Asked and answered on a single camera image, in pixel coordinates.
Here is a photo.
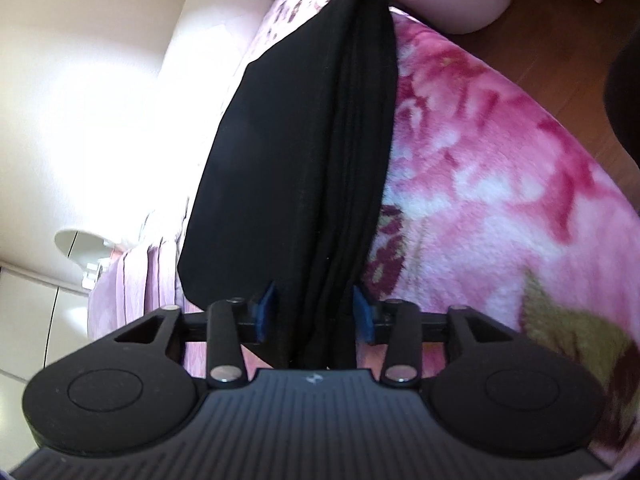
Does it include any black garment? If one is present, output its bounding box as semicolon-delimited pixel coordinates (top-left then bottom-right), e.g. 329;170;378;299
177;0;418;370

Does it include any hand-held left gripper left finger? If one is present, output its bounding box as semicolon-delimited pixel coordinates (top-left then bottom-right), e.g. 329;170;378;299
114;280;278;389

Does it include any pink floral blanket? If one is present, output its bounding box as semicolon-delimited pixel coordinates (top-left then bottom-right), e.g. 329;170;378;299
245;0;640;466

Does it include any white cabinet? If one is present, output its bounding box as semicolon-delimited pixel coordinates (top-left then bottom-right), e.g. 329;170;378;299
0;255;93;401

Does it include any dark cloth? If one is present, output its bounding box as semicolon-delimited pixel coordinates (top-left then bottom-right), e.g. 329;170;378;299
602;42;640;173

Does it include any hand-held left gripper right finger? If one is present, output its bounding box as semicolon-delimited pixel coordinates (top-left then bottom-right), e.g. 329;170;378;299
352;285;516;388

